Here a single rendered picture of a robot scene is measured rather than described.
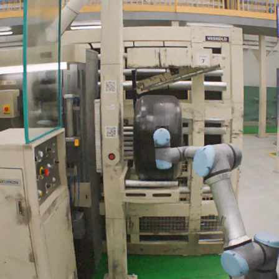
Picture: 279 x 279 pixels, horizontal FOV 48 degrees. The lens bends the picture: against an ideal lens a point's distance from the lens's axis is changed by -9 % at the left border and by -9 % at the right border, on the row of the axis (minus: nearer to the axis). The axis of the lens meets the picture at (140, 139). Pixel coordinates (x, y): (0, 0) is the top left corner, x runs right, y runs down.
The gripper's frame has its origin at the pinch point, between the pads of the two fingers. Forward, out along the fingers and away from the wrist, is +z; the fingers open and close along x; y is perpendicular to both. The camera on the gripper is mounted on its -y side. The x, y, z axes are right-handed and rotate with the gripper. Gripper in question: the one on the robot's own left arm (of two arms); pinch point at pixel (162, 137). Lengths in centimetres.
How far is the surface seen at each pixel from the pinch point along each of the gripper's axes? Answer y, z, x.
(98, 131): 2.8, 22.3, 41.4
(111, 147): -7.2, 21.3, 32.6
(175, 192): -35.0, 14.7, -8.1
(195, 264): -113, 75, -29
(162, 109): 16.6, 7.7, 0.0
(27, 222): -41, -44, 67
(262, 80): 128, 711, -270
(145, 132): 3.1, 1.5, 9.9
